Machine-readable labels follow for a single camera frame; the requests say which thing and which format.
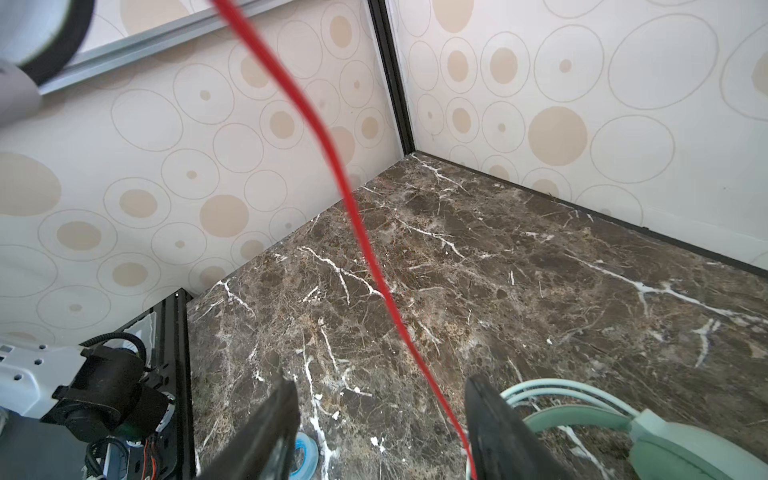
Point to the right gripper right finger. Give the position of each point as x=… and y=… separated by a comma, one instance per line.
x=501, y=445

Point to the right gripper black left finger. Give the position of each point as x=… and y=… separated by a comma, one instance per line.
x=263, y=448

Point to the mint green headphones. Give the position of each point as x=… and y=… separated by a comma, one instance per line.
x=660, y=449

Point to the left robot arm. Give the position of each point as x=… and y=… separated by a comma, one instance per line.
x=97, y=390

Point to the small blue tape roll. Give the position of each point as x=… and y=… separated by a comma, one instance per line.
x=306, y=457

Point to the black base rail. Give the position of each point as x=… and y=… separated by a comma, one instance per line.
x=171, y=375

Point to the left diagonal aluminium rail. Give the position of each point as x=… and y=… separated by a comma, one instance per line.
x=114, y=55

